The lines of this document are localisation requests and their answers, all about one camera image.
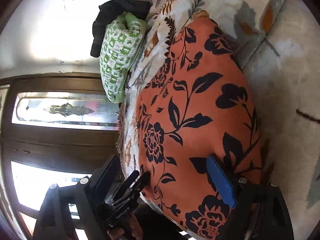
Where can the person left hand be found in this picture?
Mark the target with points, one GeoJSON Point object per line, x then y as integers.
{"type": "Point", "coordinates": [132, 226]}

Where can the orange black floral shirt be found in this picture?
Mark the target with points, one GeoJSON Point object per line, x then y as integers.
{"type": "Point", "coordinates": [197, 105]}

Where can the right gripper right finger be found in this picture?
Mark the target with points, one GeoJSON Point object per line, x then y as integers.
{"type": "Point", "coordinates": [258, 211]}

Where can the green white patterned pillow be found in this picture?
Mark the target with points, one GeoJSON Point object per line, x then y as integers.
{"type": "Point", "coordinates": [121, 49]}

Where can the wooden stained glass door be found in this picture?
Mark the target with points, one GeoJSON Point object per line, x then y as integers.
{"type": "Point", "coordinates": [53, 127]}

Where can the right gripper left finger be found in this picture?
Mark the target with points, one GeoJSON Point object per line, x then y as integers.
{"type": "Point", "coordinates": [66, 208]}

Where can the leaf pattern plush blanket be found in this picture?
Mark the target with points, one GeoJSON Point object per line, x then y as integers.
{"type": "Point", "coordinates": [275, 43]}

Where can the black garment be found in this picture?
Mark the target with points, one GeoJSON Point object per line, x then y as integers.
{"type": "Point", "coordinates": [108, 12]}

